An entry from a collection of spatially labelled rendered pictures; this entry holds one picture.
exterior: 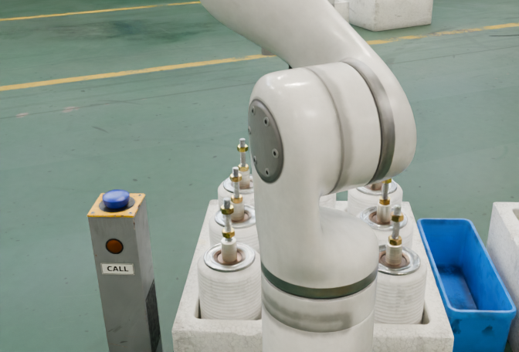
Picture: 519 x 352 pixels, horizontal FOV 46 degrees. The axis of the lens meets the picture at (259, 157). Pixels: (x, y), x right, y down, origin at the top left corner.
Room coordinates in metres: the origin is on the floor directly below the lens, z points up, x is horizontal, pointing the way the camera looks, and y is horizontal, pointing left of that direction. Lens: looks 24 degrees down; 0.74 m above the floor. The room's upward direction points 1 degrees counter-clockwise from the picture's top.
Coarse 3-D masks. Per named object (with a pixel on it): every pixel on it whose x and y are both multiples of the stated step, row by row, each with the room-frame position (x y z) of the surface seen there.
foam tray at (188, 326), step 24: (408, 216) 0.98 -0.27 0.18; (192, 264) 0.84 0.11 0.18; (192, 288) 0.77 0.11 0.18; (432, 288) 0.76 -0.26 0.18; (192, 312) 0.72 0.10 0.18; (432, 312) 0.70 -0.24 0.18; (192, 336) 0.68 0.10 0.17; (216, 336) 0.67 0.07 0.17; (240, 336) 0.67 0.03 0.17; (384, 336) 0.66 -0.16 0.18; (408, 336) 0.65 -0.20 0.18; (432, 336) 0.65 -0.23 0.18
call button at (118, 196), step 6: (108, 192) 0.81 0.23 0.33; (114, 192) 0.81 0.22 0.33; (120, 192) 0.81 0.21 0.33; (126, 192) 0.81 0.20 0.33; (102, 198) 0.80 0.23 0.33; (108, 198) 0.79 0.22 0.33; (114, 198) 0.79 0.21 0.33; (120, 198) 0.79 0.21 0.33; (126, 198) 0.79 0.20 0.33; (108, 204) 0.79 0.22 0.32; (114, 204) 0.78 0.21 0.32; (120, 204) 0.79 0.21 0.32; (126, 204) 0.80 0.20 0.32
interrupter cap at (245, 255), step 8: (216, 248) 0.77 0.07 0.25; (240, 248) 0.77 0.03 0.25; (248, 248) 0.77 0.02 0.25; (208, 256) 0.75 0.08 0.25; (216, 256) 0.75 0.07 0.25; (240, 256) 0.75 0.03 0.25; (248, 256) 0.74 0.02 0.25; (208, 264) 0.73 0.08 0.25; (216, 264) 0.73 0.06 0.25; (224, 264) 0.73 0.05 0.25; (232, 264) 0.73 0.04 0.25; (240, 264) 0.73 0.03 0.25; (248, 264) 0.72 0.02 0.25
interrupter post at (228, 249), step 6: (222, 240) 0.75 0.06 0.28; (234, 240) 0.75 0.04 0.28; (222, 246) 0.74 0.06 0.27; (228, 246) 0.74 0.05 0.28; (234, 246) 0.74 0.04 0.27; (222, 252) 0.74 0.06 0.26; (228, 252) 0.74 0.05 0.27; (234, 252) 0.74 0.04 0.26; (222, 258) 0.74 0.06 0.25; (228, 258) 0.74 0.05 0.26; (234, 258) 0.74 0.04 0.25
